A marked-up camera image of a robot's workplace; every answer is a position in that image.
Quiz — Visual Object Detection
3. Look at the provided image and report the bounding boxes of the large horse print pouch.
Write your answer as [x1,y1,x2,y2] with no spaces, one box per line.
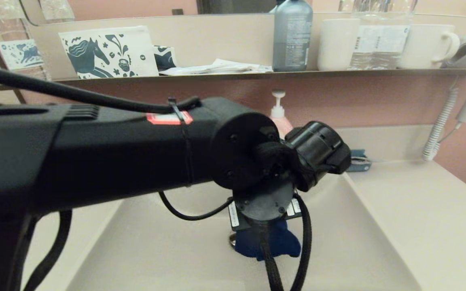
[58,25,159,79]

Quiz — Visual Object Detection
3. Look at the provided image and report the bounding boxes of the clear water bottle white label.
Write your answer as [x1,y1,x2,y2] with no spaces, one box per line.
[348,0,417,70]

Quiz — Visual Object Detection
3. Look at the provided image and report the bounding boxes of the braided black left arm cable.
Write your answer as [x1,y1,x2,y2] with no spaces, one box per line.
[253,193,312,291]

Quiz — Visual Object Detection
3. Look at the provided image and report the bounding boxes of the white coiled dryer cord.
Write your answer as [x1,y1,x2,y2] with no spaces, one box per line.
[422,87,459,161]

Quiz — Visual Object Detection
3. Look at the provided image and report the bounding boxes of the white paper packets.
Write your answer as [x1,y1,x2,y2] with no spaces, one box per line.
[159,59,274,76]

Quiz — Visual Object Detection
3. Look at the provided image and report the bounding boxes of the blue small package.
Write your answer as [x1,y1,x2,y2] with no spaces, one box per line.
[346,149,372,173]

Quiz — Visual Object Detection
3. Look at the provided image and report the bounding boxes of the grey plastic bottle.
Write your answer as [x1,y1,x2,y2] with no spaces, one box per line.
[272,0,313,72]

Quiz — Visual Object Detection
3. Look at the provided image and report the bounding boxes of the smooth black left arm cable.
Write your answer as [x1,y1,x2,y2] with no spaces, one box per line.
[0,64,233,221]
[23,210,72,291]

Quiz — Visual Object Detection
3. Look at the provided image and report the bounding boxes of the small blue print pouch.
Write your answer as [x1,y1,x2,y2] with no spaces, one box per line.
[153,45,178,72]

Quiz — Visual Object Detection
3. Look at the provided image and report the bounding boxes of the pink pump soap bottle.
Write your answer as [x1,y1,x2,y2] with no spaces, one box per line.
[271,90,295,140]

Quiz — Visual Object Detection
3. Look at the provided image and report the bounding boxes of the dark metal wall shelf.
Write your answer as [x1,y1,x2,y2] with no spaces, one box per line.
[0,69,466,90]

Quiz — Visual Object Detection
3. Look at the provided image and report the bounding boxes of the wall mirror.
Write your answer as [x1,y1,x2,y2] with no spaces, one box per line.
[21,0,466,27]

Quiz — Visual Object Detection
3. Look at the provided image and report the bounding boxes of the dark blue cloth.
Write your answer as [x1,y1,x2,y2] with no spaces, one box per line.
[235,220,301,260]

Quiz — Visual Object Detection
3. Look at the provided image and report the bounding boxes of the beige wash basin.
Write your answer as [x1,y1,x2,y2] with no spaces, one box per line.
[65,172,424,291]

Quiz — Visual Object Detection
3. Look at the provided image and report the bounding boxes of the white ribbed mug with handle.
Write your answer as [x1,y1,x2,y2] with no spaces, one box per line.
[397,24,460,70]

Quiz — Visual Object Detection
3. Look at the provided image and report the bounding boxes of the white cup without handle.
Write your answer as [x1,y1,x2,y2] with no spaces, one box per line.
[317,19,360,72]

